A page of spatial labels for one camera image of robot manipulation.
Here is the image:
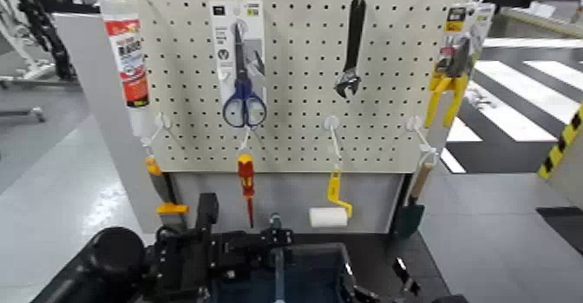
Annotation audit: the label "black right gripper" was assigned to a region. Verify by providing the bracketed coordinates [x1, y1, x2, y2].
[341, 256, 423, 303]

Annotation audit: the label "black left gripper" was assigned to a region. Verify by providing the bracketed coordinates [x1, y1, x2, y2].
[210, 226, 295, 282]

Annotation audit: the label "dark blue crate with handle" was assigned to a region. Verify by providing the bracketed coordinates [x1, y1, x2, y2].
[211, 212, 358, 303]

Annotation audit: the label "red yellow screwdriver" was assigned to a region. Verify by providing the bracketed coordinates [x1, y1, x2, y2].
[236, 153, 256, 229]

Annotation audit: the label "white pegboard hook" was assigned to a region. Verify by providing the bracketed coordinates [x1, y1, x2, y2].
[406, 115, 439, 164]
[239, 127, 252, 155]
[141, 112, 173, 148]
[324, 115, 344, 167]

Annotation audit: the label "black floor mat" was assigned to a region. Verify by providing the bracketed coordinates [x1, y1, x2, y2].
[536, 206, 583, 257]

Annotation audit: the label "cream perforated pegboard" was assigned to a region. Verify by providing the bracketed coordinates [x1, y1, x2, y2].
[136, 0, 473, 175]

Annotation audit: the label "grey barrier with hazard stripes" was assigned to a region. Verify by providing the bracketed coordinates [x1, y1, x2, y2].
[537, 103, 583, 210]

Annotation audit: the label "blue scissors in card package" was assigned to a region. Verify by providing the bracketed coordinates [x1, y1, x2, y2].
[209, 0, 269, 129]

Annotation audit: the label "black adjustable wrench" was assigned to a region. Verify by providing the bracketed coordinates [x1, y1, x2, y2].
[333, 0, 367, 100]

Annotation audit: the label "yellow pliers in card package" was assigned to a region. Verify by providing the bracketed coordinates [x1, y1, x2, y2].
[423, 3, 495, 130]

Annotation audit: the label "white sealant tube red label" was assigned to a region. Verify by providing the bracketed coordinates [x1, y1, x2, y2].
[100, 0, 154, 148]

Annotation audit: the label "grey metal base leg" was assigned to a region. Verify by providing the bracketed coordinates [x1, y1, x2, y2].
[0, 106, 47, 123]

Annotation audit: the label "yellow handled white paint roller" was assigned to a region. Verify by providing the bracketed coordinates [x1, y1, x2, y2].
[308, 168, 354, 228]

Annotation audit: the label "green trowel wooden handle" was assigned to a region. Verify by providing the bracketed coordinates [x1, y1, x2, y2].
[393, 161, 434, 240]

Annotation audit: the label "black pegboard support post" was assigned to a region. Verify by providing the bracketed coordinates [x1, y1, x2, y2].
[387, 173, 413, 247]

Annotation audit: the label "yellow handled paint brush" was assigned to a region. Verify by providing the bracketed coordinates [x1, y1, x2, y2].
[144, 156, 191, 233]

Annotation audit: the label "white metal frame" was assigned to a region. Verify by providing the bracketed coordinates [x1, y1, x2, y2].
[0, 0, 56, 91]

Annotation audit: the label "black cable chain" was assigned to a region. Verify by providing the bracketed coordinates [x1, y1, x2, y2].
[10, 0, 76, 82]

